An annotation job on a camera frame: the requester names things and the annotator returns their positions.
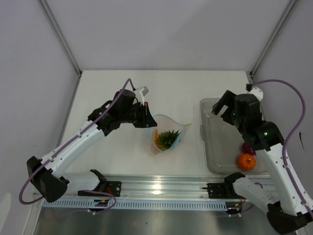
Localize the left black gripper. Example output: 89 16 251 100
120 102 157 128

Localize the yellow toy squash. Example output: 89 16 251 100
153 129 161 150

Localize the clear zip top bag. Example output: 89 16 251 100
148 114 192 155

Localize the toy pineapple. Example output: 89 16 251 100
159 130 180 151

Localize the purple toy onion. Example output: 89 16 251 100
242 142 256 156

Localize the orange toy pumpkin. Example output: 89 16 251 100
237 154 256 171

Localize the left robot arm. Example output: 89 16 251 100
26 87 157 203

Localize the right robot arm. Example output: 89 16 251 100
212 89 313 235

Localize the clear plastic food container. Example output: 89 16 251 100
200 98 268 175

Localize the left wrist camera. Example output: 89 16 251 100
134 86 149 104

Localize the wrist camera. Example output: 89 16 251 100
246 84 264 101
134 86 149 104

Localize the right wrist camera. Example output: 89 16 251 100
246 84 264 101

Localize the aluminium rail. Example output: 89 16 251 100
33 174 299 201

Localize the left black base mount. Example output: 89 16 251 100
78 181 122 197

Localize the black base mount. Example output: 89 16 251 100
202 183 246 199
78 181 122 197

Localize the slotted cable duct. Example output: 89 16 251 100
43 198 228 211

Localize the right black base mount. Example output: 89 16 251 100
202 183 246 199

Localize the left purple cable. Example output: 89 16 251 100
19 78 137 216

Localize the purple cable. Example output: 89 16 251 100
220 79 313 218
19 78 137 216

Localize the right frame post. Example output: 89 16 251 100
249 0 300 80

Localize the frame post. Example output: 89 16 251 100
37 0 82 77
249 0 300 80

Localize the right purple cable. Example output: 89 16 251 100
220 79 313 218

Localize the left frame post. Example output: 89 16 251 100
37 0 82 77

